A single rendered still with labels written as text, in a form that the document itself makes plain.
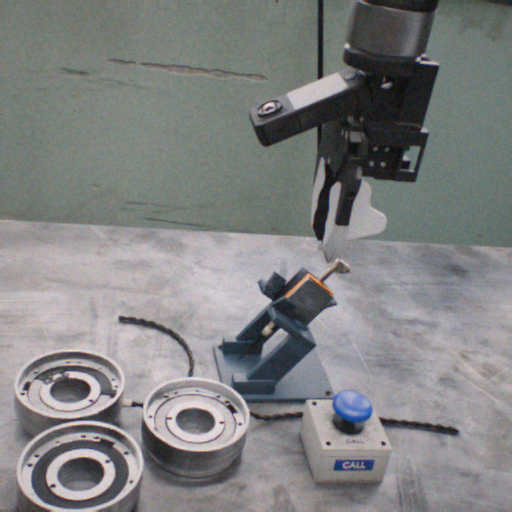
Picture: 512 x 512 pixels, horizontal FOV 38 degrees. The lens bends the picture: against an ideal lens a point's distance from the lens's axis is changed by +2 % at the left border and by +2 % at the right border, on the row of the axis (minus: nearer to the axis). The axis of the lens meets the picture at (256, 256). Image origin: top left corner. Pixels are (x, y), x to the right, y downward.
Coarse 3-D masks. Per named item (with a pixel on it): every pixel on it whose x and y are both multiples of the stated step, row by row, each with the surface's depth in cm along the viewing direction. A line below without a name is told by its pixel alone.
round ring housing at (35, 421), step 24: (48, 360) 77; (72, 360) 78; (96, 360) 78; (24, 384) 74; (72, 384) 76; (96, 384) 75; (120, 384) 75; (24, 408) 70; (72, 408) 72; (120, 408) 74
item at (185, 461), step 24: (168, 384) 75; (192, 384) 76; (216, 384) 76; (144, 408) 71; (192, 408) 74; (216, 408) 74; (240, 408) 75; (144, 432) 70; (216, 432) 71; (240, 432) 71; (168, 456) 68; (192, 456) 68; (216, 456) 68
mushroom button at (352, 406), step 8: (344, 392) 73; (352, 392) 73; (336, 400) 72; (344, 400) 72; (352, 400) 72; (360, 400) 72; (368, 400) 72; (336, 408) 71; (344, 408) 71; (352, 408) 71; (360, 408) 71; (368, 408) 71; (344, 416) 71; (352, 416) 70; (360, 416) 70; (368, 416) 71
